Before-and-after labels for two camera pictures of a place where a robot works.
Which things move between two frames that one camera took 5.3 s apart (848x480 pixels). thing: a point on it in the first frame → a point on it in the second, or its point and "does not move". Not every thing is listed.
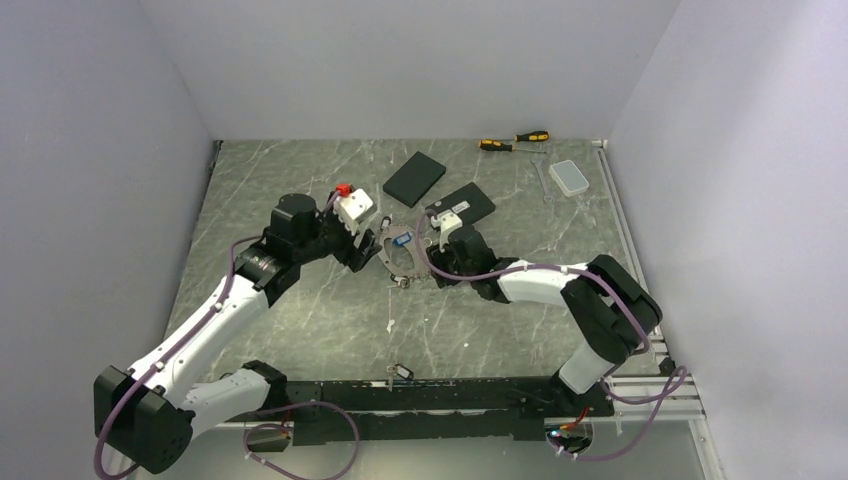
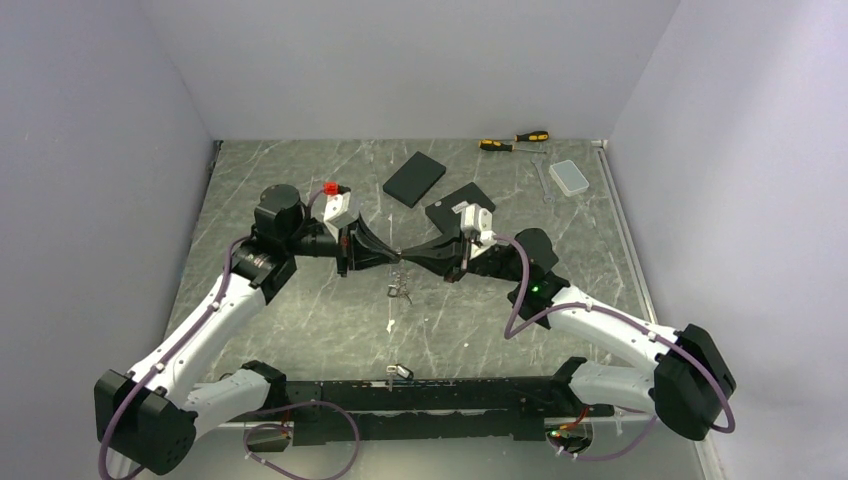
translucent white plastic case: (568, 177) does not move
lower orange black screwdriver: (501, 146) does not move
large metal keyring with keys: (398, 275) → (397, 289)
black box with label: (470, 203) does not move
